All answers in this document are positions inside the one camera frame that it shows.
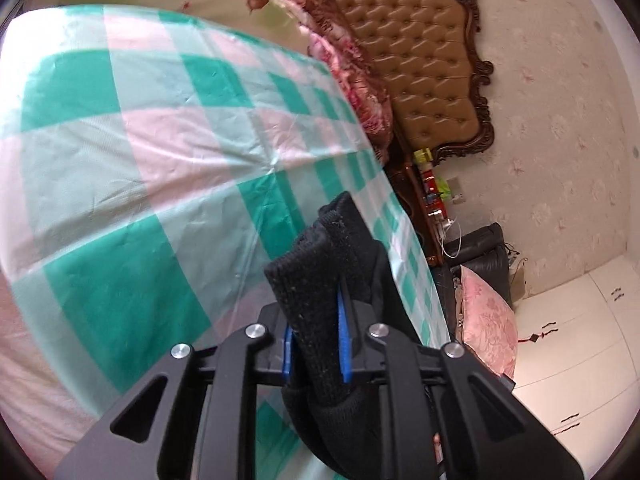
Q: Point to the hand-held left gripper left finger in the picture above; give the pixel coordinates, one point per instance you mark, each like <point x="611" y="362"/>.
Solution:
<point x="286" y="355"/>

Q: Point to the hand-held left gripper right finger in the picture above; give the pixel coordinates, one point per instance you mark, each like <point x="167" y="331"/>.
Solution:
<point x="344" y="340"/>

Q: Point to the black pants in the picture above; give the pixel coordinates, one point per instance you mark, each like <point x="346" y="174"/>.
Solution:
<point x="320" y="280"/>

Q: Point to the large pink floral pillow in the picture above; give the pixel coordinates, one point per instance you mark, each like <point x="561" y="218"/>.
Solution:
<point x="485" y="320"/>

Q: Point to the dark wooden nightstand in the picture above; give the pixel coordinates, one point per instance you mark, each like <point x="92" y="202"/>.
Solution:
<point x="415" y="195"/>

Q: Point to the black leather armchair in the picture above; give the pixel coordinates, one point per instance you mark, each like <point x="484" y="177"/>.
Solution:
<point x="480" y="250"/>

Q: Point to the red box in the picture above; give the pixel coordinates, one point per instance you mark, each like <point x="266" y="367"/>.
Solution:
<point x="431" y="190"/>

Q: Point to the bright green bag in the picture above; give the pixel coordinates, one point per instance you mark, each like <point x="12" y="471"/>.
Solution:
<point x="444" y="190"/>

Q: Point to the red knot ornament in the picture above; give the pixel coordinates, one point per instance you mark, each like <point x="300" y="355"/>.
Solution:
<point x="532" y="338"/>

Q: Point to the yellow lidded jar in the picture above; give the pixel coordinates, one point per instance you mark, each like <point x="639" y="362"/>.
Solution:
<point x="423" y="156"/>

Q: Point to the white wardrobe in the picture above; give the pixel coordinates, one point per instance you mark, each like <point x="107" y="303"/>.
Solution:
<point x="575" y="360"/>

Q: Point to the green white checked bed sheet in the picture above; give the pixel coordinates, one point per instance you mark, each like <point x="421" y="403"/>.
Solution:
<point x="125" y="160"/>

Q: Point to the red floral quilt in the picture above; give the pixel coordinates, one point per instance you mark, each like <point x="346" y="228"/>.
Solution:
<point x="350" y="70"/>

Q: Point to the tufted leather carved headboard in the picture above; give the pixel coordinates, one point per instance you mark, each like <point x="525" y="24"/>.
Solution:
<point x="425" y="60"/>

